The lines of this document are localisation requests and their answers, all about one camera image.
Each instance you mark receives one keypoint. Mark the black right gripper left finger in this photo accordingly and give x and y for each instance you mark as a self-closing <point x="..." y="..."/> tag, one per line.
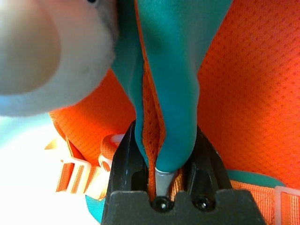
<point x="126" y="164"/>

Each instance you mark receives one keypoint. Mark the grey-blue plush dolphin charm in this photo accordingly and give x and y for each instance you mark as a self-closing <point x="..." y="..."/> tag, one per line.
<point x="47" y="58"/>

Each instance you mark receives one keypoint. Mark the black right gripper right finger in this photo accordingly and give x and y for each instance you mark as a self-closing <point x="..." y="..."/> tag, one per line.
<point x="208" y="171"/>

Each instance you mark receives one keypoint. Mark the orange and teal backpack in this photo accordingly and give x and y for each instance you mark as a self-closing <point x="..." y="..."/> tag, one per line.
<point x="246" y="82"/>

